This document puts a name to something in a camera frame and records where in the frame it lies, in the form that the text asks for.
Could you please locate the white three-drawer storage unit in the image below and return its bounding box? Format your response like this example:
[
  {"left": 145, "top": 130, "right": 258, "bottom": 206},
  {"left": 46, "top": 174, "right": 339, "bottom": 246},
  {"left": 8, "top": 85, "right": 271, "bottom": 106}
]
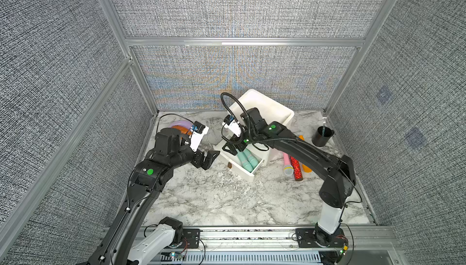
[{"left": 229, "top": 89, "right": 294, "bottom": 165}]

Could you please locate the pink microphone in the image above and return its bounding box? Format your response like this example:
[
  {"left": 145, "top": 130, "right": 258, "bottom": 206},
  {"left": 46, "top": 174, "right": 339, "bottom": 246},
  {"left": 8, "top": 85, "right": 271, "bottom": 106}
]
[{"left": 282, "top": 152, "right": 294, "bottom": 177}]

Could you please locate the red glitter microphone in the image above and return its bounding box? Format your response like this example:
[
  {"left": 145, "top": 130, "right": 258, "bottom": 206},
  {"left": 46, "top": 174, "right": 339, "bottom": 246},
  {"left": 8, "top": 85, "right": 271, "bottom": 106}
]
[{"left": 290, "top": 157, "right": 303, "bottom": 181}]

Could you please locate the orange microphone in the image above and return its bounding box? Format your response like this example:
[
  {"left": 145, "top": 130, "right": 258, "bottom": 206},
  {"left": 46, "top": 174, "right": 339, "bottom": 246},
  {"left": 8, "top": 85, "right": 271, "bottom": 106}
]
[{"left": 299, "top": 135, "right": 312, "bottom": 173}]

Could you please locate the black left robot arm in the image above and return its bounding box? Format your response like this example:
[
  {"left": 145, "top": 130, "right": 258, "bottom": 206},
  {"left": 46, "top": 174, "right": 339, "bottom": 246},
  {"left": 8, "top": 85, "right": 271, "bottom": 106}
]
[{"left": 85, "top": 122, "right": 220, "bottom": 265}]

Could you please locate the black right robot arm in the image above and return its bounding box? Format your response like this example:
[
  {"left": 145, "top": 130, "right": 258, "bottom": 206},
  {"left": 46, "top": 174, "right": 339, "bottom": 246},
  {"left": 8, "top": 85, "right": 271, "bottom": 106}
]
[{"left": 222, "top": 108, "right": 356, "bottom": 248}]

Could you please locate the teal microphone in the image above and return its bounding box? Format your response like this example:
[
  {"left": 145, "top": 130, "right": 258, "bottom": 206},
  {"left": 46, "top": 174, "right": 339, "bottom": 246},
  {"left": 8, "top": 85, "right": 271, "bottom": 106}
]
[
  {"left": 237, "top": 152, "right": 254, "bottom": 172},
  {"left": 243, "top": 149, "right": 259, "bottom": 170}
]

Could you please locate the orange pastry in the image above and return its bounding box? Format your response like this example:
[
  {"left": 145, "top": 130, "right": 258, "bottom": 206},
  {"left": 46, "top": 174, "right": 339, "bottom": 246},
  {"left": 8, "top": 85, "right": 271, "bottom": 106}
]
[{"left": 172, "top": 125, "right": 192, "bottom": 136}]

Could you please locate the purple plate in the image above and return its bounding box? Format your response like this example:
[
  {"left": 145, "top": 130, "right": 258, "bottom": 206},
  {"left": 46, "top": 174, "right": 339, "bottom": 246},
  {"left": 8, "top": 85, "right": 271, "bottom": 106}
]
[{"left": 170, "top": 120, "right": 194, "bottom": 130}]

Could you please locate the black mug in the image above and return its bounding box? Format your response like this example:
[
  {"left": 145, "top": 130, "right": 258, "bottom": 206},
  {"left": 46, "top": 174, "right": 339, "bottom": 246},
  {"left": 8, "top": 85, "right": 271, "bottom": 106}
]
[{"left": 312, "top": 126, "right": 334, "bottom": 147}]

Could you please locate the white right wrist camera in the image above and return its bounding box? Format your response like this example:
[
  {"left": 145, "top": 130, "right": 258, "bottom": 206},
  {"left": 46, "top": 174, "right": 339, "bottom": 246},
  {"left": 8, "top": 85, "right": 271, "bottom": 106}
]
[{"left": 223, "top": 115, "right": 242, "bottom": 137}]

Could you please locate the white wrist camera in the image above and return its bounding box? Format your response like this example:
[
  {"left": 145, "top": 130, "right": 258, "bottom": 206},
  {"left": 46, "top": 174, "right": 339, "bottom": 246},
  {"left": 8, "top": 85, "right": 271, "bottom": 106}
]
[
  {"left": 223, "top": 115, "right": 242, "bottom": 137},
  {"left": 190, "top": 121, "right": 209, "bottom": 152}
]

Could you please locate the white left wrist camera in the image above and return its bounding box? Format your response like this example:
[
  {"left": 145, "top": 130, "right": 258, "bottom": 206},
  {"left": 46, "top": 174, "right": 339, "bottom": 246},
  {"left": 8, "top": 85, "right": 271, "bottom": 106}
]
[{"left": 190, "top": 121, "right": 209, "bottom": 152}]

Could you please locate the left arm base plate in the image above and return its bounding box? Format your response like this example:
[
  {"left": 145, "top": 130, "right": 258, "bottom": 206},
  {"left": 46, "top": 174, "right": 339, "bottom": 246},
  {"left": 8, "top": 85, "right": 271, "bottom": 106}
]
[{"left": 165, "top": 229, "right": 201, "bottom": 250}]

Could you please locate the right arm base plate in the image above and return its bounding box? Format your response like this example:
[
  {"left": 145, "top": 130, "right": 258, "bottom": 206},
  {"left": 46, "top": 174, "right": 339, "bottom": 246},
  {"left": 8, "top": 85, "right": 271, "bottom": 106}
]
[{"left": 295, "top": 228, "right": 349, "bottom": 248}]

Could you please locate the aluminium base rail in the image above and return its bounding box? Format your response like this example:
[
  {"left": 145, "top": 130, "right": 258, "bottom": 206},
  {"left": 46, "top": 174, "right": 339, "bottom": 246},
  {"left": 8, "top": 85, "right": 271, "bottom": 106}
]
[{"left": 96, "top": 225, "right": 401, "bottom": 265}]

